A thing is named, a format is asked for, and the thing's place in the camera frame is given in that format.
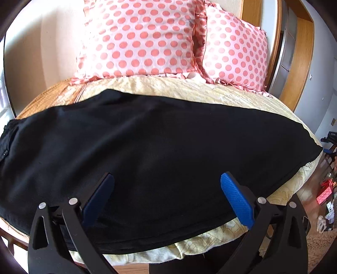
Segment red patterned box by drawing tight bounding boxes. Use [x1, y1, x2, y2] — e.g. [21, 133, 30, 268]
[315, 179, 334, 206]

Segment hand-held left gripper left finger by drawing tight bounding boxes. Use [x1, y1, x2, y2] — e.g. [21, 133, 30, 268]
[27, 172, 118, 274]

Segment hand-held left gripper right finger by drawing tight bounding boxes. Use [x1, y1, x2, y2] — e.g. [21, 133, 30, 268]
[216, 172, 309, 274]

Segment wooden bed frame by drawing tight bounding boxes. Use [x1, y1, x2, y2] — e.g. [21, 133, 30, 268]
[241, 0, 283, 91]

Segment small pink polka dot pillow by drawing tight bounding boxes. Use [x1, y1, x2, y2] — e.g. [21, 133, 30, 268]
[195, 1, 274, 97]

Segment yellow bed blanket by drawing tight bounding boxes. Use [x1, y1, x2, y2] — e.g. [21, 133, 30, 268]
[59, 75, 323, 267]

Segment black pants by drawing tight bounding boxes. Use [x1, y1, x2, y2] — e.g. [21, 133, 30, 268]
[0, 89, 323, 255]

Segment orange woven bed mat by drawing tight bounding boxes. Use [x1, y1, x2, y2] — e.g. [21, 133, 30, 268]
[16, 79, 87, 120]

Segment large pink polka dot pillow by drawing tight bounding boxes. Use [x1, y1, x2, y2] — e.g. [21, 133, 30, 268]
[69, 0, 208, 85]

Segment wooden wardrobe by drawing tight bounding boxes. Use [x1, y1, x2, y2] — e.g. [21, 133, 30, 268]
[269, 0, 315, 112]

